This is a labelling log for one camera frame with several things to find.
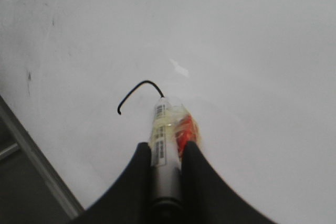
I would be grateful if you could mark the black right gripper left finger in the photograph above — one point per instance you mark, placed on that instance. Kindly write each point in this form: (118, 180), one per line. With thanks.
(126, 201)

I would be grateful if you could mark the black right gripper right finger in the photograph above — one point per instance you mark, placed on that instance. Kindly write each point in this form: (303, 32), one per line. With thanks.
(207, 198)

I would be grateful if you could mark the black whiteboard marker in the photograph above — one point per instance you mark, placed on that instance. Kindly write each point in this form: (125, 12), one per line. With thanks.
(172, 128)

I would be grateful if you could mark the white whiteboard with metal frame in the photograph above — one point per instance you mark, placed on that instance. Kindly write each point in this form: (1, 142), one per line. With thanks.
(257, 75)

